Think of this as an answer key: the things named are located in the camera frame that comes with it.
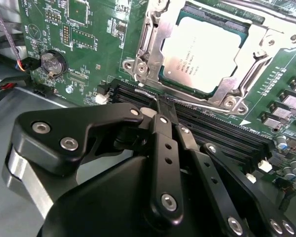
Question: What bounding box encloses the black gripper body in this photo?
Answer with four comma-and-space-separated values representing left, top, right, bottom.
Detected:
38, 155, 222, 237

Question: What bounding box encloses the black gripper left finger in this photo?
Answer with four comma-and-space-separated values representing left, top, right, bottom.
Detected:
2, 95, 185, 227

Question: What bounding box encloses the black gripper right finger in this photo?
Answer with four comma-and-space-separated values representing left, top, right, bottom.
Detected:
164, 96, 296, 237

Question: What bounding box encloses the wire locking lever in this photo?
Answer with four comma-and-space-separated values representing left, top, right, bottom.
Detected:
134, 88, 231, 114

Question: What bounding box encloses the silver CPU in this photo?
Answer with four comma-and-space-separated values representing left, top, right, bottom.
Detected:
158, 16, 250, 95

